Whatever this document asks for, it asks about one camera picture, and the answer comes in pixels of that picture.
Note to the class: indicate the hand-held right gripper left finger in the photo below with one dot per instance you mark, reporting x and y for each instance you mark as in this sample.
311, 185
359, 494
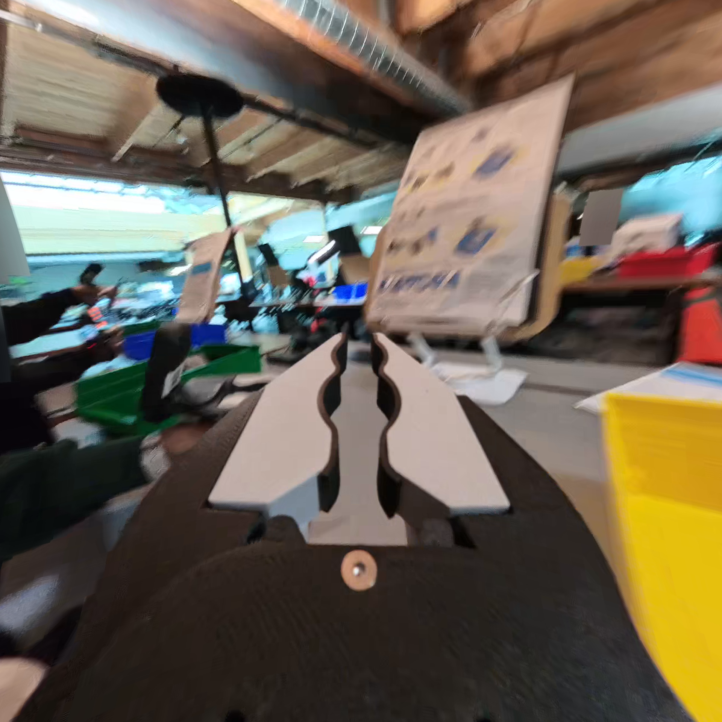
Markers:
276, 451

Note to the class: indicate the green plastic bin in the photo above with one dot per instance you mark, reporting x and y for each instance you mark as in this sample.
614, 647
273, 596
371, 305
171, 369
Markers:
113, 400

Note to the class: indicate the person's left hand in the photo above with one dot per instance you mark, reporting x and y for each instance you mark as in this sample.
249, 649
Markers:
186, 439

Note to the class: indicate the red plastic bin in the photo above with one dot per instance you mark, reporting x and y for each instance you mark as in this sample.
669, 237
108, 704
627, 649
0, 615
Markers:
665, 260

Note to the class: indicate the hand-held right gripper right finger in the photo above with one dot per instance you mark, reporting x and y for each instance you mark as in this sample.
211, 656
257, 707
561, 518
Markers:
445, 451

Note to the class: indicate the long wooden workbench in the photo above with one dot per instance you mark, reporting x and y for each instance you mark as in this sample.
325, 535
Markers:
637, 285

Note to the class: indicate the silver flexible duct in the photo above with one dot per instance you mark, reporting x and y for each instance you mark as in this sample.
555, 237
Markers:
383, 56

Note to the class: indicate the printed instruction sheet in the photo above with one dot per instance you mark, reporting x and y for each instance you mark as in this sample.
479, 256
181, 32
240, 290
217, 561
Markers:
474, 225

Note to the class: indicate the blue bin with code sticker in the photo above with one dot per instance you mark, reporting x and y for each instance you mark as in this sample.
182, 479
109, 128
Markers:
138, 341

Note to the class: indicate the cardboard shield with blue label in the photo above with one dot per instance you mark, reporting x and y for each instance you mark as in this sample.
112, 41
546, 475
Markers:
206, 276

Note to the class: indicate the black ceiling pole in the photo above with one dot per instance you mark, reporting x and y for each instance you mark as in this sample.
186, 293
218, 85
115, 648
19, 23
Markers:
217, 169

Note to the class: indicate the blue plastic bin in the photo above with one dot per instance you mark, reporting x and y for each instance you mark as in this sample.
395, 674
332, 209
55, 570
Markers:
349, 290

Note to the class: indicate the orange traffic cone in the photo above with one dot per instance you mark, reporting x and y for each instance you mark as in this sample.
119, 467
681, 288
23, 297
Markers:
702, 327

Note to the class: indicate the black square panel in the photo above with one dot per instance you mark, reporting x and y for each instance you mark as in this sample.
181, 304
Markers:
343, 241

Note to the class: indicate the laminated paper sheet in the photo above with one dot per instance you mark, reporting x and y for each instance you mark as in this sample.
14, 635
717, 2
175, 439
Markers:
665, 381

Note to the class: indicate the person's white pants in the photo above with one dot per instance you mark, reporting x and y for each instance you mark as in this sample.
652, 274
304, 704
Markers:
34, 603

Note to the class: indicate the yellow plastic bin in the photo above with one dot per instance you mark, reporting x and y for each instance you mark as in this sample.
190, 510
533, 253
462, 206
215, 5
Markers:
584, 271
671, 536

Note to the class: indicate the person's left forearm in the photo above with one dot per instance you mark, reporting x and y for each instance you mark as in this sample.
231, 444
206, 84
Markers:
67, 490

